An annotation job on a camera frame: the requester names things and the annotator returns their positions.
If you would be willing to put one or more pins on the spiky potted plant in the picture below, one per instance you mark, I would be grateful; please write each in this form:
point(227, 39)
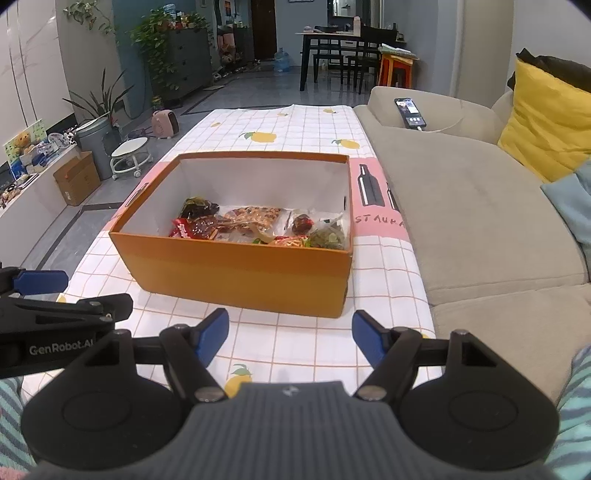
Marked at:
point(99, 99)

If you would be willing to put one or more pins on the white round stool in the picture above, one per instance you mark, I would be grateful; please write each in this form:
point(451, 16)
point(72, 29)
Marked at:
point(130, 152)

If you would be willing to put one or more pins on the light blue cushion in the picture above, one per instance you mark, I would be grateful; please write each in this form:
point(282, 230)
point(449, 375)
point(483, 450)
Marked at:
point(572, 207)

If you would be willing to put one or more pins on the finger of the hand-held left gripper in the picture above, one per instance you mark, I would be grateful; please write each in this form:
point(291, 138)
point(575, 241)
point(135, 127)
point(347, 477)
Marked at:
point(99, 307)
point(41, 280)

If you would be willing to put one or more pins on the dark brown snack packet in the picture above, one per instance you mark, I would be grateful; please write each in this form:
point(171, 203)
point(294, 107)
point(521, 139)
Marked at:
point(203, 227)

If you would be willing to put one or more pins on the beige sofa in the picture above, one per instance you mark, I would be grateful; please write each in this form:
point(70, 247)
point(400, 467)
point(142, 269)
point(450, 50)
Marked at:
point(485, 207)

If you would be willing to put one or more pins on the black dining chair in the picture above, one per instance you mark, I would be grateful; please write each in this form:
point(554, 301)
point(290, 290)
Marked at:
point(374, 60)
point(330, 60)

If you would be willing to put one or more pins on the dark green snack packet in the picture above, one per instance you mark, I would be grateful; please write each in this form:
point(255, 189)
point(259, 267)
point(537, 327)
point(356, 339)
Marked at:
point(196, 205)

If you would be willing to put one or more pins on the grey metal bin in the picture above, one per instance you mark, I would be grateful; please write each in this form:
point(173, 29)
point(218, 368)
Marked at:
point(94, 143)

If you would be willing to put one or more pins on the stick snack packet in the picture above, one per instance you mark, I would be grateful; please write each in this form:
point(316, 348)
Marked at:
point(291, 241)

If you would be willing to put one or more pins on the brown cardboard carton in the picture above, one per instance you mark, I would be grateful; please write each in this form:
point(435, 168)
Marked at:
point(76, 180)

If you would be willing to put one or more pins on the red snack packet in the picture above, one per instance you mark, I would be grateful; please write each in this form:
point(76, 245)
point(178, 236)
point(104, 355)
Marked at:
point(181, 228)

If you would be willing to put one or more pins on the green vegetable snack packet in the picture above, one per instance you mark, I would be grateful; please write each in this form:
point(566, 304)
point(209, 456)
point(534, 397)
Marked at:
point(325, 237)

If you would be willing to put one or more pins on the smartphone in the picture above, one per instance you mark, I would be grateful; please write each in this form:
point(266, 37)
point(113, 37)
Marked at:
point(410, 113)

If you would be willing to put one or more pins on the person's right leg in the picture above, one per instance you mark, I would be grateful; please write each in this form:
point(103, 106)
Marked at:
point(577, 392)

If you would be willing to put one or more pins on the clear nut brittle packet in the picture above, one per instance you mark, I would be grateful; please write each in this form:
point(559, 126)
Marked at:
point(254, 216)

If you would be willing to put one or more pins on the trailing green plant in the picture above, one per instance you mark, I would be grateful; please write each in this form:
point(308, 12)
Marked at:
point(154, 50)

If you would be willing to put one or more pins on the dark brown door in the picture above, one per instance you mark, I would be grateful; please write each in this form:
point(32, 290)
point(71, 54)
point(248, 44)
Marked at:
point(264, 27)

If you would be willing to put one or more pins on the black dining table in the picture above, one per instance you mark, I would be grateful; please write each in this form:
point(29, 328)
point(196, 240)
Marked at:
point(323, 38)

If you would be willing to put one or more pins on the stack of papers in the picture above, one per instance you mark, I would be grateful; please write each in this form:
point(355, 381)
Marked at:
point(397, 50)

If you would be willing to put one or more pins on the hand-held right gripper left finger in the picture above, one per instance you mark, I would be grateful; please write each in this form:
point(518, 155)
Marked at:
point(212, 339)

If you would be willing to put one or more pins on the orange stool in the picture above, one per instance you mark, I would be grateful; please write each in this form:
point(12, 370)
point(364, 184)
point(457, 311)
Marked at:
point(397, 69)

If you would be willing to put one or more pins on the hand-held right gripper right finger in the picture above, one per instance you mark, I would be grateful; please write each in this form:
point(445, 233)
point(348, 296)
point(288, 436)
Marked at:
point(369, 341)

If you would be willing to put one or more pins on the hanging leafy plant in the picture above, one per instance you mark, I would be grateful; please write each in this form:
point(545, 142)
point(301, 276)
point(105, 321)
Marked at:
point(90, 14)

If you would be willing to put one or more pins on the yellow cushion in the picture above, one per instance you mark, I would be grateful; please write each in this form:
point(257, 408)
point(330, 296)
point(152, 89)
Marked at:
point(549, 124)

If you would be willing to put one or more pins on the pink white printed tablecloth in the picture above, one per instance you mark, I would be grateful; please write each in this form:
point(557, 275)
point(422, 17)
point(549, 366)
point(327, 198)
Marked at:
point(286, 332)

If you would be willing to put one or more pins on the person's leg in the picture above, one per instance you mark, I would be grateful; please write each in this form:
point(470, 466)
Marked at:
point(14, 406)
point(577, 392)

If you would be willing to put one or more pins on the dark red fruit packet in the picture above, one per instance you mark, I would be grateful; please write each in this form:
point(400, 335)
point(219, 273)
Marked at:
point(302, 224)

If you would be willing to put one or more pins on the blue water jug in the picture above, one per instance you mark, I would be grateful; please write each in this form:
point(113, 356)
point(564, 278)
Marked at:
point(281, 61)

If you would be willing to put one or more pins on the dark grey cabinet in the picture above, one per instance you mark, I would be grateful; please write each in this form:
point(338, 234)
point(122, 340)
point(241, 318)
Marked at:
point(189, 60)

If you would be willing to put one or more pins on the toy bear picture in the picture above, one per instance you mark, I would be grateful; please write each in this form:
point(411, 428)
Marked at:
point(23, 147)

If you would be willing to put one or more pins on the white low cabinet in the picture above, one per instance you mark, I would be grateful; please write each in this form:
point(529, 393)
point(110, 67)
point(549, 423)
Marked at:
point(32, 207)

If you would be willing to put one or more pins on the pink heater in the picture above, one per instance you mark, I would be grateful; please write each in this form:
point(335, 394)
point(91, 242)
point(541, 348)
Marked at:
point(165, 123)

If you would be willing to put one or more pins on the orange cardboard box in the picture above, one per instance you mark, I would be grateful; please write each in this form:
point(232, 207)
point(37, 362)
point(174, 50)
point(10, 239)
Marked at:
point(231, 277)

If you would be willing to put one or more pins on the person's left leg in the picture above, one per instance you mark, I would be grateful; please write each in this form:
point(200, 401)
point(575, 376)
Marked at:
point(14, 406)

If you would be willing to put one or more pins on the dark cloth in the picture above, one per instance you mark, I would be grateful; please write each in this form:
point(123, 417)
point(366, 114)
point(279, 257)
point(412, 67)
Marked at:
point(554, 62)

